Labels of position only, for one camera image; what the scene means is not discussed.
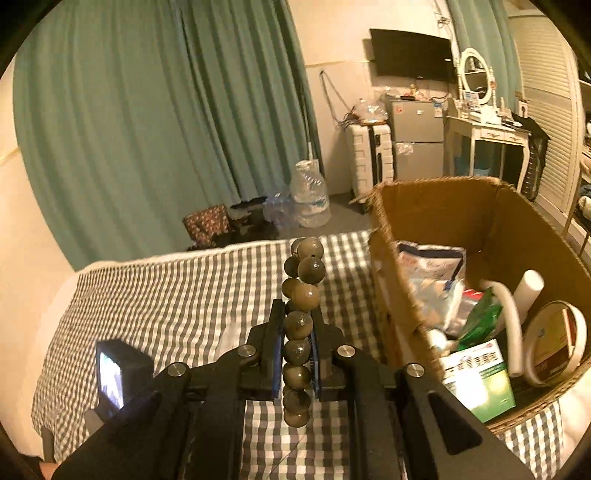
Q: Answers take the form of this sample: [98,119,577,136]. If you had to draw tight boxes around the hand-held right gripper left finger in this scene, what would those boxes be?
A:
[51,300,284,480]

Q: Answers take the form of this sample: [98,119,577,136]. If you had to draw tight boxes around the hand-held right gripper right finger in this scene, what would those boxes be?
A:
[310,307,536,480]

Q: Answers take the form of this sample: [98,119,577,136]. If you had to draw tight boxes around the olive bead bracelet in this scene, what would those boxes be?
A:
[281,237,326,428]

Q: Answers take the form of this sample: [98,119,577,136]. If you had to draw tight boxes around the printed plastic packet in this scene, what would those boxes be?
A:
[397,240,467,283]

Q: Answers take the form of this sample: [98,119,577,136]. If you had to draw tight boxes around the green white medicine box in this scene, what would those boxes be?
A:
[441,339,517,423]

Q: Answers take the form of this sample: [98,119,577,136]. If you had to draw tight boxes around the green snack packet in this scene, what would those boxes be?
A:
[457,288,504,349]

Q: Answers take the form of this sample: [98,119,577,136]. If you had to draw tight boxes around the white foam tube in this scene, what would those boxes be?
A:
[480,270,546,377]

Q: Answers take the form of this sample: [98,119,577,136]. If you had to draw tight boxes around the cardboard box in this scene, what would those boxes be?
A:
[348,176,591,435]

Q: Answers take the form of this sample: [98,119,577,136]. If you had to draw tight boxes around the white tape roll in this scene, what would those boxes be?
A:
[524,301,588,387]

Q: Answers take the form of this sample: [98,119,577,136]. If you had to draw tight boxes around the checkered bed sheet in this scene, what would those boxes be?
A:
[30,231,568,480]

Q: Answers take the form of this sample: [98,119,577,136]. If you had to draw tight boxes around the black bag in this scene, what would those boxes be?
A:
[228,200,269,232]

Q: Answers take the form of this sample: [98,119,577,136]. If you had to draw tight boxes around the crushed clear plastic bottles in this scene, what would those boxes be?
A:
[263,187,301,224]

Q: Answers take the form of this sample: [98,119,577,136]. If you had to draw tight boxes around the patterned gift bag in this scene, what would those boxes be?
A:
[182,205,232,250]

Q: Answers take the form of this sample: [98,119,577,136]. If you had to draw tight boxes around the large clear water bottle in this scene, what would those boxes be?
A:
[290,159,332,228]

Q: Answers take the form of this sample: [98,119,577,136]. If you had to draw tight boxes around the white suitcase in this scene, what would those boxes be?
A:
[346,124,395,199]

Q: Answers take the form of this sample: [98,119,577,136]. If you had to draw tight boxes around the grey fridge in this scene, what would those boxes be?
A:
[385,98,446,183]

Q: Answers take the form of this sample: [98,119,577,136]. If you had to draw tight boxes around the clear plastic bag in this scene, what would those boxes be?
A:
[353,99,389,125]

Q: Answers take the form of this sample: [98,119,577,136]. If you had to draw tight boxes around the wide green curtain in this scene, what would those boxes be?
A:
[13,0,321,271]

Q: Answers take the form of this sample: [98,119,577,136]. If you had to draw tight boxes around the white dressing table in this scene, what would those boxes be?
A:
[444,115,532,192]

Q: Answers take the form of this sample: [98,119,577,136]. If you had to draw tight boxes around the black cloth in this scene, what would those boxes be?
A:
[512,113,550,199]

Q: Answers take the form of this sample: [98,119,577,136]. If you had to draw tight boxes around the white oval mirror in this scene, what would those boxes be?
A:
[458,47,496,107]

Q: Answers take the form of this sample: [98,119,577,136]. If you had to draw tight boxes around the white wardrobe door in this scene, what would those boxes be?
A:
[508,14,587,213]

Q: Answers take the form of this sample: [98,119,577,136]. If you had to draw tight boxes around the narrow green curtain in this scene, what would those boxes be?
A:
[445,0,520,100]

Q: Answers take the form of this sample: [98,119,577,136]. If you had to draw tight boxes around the hanging cable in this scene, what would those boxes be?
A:
[320,69,352,125]

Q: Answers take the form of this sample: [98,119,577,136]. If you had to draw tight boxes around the black wall television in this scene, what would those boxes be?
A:
[369,28,455,84]

